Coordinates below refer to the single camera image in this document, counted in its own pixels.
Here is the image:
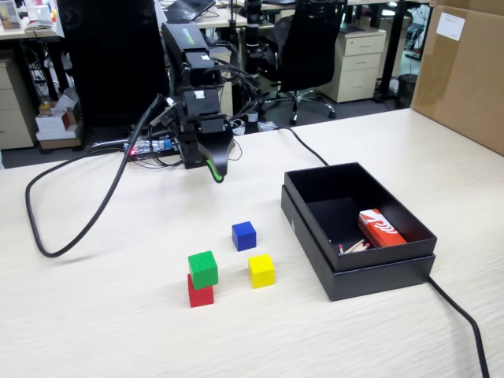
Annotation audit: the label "beige drawer pedestal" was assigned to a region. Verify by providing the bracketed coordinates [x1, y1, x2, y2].
[212, 46, 234, 116]
[321, 29, 387, 104]

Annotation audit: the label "black laptop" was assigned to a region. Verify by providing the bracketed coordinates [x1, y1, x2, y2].
[165, 0, 218, 23]

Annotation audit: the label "yellow wooden cube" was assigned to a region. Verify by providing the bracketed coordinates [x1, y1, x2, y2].
[247, 254, 276, 289]

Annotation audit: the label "black office chair chrome base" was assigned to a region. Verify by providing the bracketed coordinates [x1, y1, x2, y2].
[261, 0, 348, 126]

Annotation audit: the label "blue wooden cube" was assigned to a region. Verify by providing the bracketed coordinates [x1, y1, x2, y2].
[231, 220, 258, 252]

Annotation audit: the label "black pole with white bands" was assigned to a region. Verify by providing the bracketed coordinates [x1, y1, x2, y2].
[243, 0, 264, 133]

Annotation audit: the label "large brown cardboard box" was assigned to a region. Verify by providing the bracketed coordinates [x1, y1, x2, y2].
[409, 0, 504, 157]

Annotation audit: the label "large black chair back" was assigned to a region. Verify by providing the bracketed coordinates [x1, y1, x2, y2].
[57, 0, 171, 128]

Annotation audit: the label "black desk leg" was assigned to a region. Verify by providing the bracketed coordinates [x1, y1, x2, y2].
[380, 0, 407, 104]

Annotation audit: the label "red wooden cube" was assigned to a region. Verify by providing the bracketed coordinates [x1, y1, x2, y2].
[187, 273, 215, 309]

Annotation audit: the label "orange matchbox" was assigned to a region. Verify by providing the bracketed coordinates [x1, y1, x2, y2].
[357, 208, 408, 249]

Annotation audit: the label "thick black camera cable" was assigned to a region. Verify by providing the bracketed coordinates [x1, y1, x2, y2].
[24, 93, 165, 259]

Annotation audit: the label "white cardboard boxes stack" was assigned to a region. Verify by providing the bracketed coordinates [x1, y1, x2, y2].
[35, 98, 82, 151]

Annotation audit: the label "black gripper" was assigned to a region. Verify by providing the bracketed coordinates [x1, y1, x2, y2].
[177, 112, 236, 185]

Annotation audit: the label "small framed picture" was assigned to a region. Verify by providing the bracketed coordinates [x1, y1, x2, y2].
[0, 0, 23, 32]

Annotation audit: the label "thin black servo wires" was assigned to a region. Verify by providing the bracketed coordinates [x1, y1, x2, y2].
[204, 35, 264, 163]

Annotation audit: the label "green wooden cube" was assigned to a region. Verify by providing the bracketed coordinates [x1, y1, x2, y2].
[187, 250, 219, 291]

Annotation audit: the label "beige filing cabinet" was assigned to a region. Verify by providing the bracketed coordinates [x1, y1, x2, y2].
[0, 58, 39, 150]

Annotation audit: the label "black trash bin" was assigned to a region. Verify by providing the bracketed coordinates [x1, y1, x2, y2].
[395, 73, 419, 109]

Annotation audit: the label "black power cable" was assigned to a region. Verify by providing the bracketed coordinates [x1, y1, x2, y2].
[251, 125, 491, 378]

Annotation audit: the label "circuit board with red LED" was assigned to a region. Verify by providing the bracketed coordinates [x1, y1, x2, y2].
[124, 138, 175, 159]

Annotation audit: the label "light wooden office desk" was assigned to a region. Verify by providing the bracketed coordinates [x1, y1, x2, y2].
[155, 6, 249, 30]

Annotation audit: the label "black open box tray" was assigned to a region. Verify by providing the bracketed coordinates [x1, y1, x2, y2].
[283, 161, 439, 272]

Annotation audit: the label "black open box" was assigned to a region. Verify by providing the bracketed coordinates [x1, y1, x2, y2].
[280, 184, 437, 302]

